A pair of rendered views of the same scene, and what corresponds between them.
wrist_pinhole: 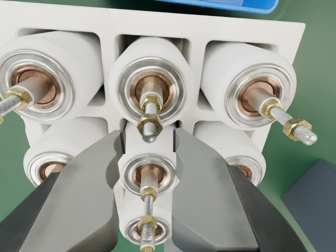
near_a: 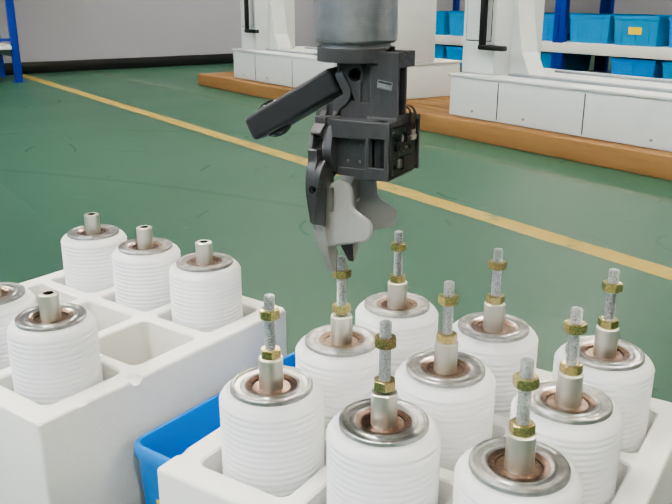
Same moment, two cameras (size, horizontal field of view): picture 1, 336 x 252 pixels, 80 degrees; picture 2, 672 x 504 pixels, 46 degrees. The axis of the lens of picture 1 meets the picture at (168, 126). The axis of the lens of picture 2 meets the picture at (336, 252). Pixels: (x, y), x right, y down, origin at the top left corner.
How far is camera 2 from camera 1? 0.80 m
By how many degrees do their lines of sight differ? 85
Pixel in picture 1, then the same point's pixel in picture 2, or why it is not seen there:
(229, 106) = (392, 314)
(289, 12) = not seen: hidden behind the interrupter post
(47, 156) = (347, 412)
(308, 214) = not seen: outside the picture
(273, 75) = (380, 296)
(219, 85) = (369, 319)
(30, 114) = (289, 398)
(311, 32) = not seen: hidden behind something
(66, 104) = (303, 376)
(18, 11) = (191, 452)
